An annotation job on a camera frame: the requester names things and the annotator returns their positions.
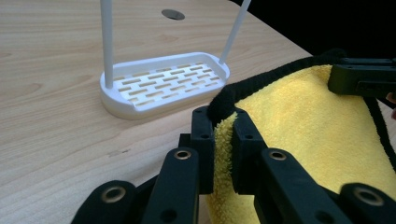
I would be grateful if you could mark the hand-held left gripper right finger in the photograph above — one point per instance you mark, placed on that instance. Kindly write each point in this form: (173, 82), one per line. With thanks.
(247, 149)

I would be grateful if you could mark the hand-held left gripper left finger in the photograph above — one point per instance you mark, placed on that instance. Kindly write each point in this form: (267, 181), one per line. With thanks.
(204, 149)

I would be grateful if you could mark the yellow cloth with black trim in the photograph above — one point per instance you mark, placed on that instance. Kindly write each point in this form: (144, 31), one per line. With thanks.
(311, 130)

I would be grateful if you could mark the dark round table grommet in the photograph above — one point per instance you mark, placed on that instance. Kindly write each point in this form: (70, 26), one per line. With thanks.
(173, 14)

